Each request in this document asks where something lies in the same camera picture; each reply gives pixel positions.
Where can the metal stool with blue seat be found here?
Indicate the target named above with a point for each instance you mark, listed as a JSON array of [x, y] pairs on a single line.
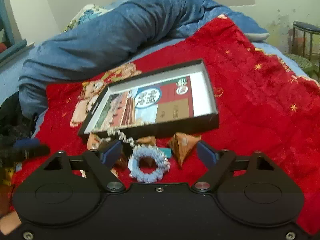
[[305, 26]]

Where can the green patterned stool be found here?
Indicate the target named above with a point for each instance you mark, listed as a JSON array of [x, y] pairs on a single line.
[[300, 61]]

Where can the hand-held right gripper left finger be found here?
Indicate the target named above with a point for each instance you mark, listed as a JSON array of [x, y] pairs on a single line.
[[112, 153]]

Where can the light blue scrunchie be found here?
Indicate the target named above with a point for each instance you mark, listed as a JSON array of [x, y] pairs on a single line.
[[160, 170]]

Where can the blue plush blanket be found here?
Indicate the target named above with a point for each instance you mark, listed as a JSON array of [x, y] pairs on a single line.
[[112, 30]]

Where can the small teal item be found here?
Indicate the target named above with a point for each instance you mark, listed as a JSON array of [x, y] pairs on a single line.
[[165, 152]]

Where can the printed pillow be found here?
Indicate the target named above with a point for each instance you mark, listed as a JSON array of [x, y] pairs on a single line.
[[87, 11]]

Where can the blue window frame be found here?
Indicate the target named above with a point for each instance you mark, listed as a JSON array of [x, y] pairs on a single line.
[[8, 30]]

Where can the black shallow box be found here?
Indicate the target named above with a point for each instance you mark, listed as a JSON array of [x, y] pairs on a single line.
[[150, 130]]

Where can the brown triangular packet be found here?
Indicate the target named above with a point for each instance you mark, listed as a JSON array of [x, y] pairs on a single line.
[[93, 141], [183, 150], [146, 140], [121, 161]]

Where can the red printed bear blanket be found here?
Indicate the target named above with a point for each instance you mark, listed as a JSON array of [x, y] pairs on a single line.
[[250, 92]]

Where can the printed paper sheet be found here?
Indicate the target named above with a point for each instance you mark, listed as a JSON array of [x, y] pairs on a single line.
[[147, 100]]

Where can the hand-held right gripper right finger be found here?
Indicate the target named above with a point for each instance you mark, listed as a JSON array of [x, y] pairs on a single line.
[[206, 154]]

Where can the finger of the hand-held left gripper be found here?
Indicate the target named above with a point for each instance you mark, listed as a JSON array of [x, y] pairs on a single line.
[[32, 151]]

